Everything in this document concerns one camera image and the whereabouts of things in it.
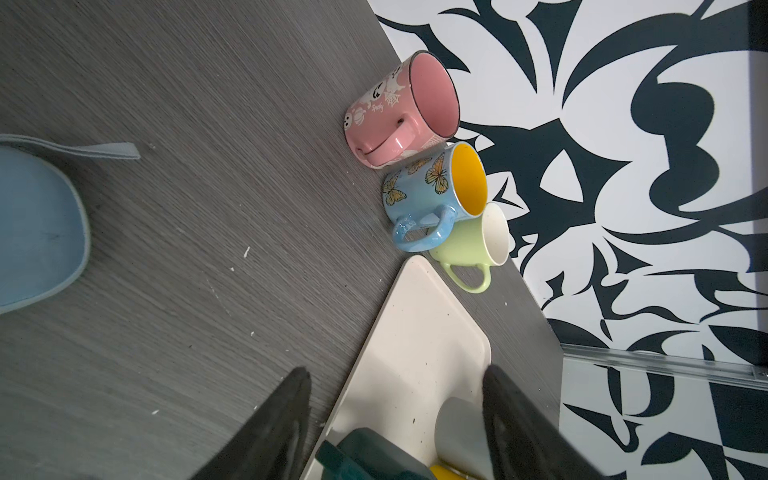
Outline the pink patterned mug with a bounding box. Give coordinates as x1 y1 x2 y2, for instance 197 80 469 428
343 50 460 170

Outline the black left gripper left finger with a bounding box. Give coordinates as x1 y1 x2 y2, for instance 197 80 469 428
193 367 312 479

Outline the light green mug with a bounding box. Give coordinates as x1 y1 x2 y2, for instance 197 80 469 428
428 203 510 294

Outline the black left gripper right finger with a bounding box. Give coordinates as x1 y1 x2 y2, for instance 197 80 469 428
482 364 603 479

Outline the blue butterfly mug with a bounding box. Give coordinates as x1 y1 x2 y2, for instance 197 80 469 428
381 141 488 253

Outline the light blue plate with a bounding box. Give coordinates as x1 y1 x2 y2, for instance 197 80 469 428
1 134 141 314

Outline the beige plastic tray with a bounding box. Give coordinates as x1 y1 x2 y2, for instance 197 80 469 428
302 255 491 479

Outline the grey mug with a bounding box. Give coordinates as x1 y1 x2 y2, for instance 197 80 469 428
434 397 494 479

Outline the yellow mug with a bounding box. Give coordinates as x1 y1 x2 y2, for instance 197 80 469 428
430 464 468 480

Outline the dark green mug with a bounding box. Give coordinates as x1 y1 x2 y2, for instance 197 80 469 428
315 427 435 480

